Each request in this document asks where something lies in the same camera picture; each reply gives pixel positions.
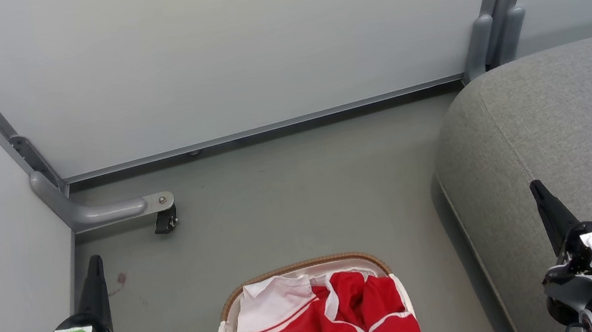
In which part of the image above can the red garment with white stripes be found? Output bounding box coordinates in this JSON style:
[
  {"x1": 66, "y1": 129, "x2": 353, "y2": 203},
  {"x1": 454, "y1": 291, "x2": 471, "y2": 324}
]
[{"x1": 226, "y1": 261, "x2": 424, "y2": 332}]

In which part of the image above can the grey fabric sofa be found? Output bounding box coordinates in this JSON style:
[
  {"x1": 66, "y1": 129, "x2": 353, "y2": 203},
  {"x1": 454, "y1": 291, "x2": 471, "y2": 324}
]
[{"x1": 419, "y1": 32, "x2": 592, "y2": 332}]

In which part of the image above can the grey partition foot with caster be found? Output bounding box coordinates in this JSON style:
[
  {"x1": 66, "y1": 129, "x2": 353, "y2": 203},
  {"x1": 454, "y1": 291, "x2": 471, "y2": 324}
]
[{"x1": 29, "y1": 151, "x2": 181, "y2": 252}]

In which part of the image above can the grey partition bottom rail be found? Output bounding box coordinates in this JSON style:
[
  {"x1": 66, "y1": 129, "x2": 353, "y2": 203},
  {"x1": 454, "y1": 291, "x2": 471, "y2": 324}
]
[{"x1": 56, "y1": 72, "x2": 472, "y2": 185}]

